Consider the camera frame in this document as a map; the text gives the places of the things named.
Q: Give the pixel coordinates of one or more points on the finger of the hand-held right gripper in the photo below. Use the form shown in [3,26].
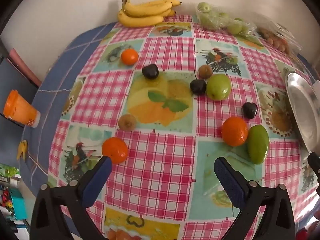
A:
[315,163]

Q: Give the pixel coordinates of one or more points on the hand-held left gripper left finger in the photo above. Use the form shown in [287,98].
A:
[98,180]

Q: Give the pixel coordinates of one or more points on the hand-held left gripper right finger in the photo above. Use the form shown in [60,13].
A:
[228,180]

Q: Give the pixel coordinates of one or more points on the orange mandarin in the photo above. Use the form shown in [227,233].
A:
[115,150]
[234,131]
[129,56]

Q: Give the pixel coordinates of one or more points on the oval green mango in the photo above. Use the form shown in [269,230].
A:
[258,144]

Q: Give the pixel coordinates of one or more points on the silver metal plate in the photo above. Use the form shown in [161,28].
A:
[302,105]

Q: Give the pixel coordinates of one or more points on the brown longan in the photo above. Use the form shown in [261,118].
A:
[205,71]
[127,122]

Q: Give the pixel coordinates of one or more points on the dark plum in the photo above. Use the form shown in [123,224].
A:
[249,110]
[150,71]

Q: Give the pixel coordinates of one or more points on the dark cherry with stem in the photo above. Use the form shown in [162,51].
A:
[198,87]

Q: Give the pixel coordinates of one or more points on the pink checkered printed tablecloth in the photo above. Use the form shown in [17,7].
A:
[162,160]

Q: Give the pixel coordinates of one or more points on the small yellow object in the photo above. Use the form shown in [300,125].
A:
[22,150]

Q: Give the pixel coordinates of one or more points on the teal plastic box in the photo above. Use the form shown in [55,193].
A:
[18,205]

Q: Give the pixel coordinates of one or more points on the orange plastic cup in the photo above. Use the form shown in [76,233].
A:
[21,110]

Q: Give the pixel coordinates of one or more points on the pile of packed brown longans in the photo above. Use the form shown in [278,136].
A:
[275,41]

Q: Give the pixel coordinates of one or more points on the pink board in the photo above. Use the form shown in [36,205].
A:
[25,65]

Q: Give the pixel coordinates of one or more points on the clear plastic clamshell box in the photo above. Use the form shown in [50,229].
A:
[282,28]

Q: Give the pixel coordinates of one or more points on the pile of packed green jujubes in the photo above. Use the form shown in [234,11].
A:
[235,27]

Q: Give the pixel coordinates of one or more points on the yellow banana bunch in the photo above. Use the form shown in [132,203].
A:
[140,21]

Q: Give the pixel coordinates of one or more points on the clear plastic fruit tray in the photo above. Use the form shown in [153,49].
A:
[200,17]

